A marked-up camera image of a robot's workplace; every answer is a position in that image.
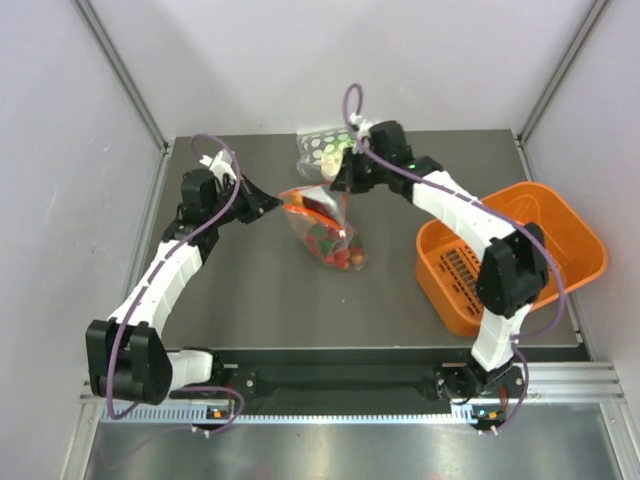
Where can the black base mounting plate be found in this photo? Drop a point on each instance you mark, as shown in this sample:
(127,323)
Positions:
(359,380)

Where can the clear orange-zip bag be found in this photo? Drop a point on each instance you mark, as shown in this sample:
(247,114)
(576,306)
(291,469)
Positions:
(318,216)

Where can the clear bag with dotted item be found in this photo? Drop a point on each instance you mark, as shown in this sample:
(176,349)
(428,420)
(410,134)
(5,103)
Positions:
(322,151)

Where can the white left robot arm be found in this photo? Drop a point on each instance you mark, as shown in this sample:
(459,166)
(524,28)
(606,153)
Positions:
(126,357)

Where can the fake orange-purple fruit slice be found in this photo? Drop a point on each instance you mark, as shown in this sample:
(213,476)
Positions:
(313,199)

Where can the fake red berry bunch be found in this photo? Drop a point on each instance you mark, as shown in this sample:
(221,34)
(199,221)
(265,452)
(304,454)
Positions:
(340,249)

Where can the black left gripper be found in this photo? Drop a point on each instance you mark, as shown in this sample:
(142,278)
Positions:
(256,201)

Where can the orange plastic basket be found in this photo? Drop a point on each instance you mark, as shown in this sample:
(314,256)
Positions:
(463,286)

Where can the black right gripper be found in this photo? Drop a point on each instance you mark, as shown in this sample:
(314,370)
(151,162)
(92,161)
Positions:
(347,177)

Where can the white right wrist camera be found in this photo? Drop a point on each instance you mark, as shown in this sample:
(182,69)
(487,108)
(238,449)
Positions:
(362,137)

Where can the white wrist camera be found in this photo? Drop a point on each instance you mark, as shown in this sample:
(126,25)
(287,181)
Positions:
(362,137)
(221,165)

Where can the grey slotted cable duct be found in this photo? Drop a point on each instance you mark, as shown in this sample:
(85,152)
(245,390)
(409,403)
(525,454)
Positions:
(220,411)

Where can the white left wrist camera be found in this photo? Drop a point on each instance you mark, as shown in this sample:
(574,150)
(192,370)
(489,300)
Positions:
(221,165)

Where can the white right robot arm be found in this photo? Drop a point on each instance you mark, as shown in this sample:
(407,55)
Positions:
(427,186)

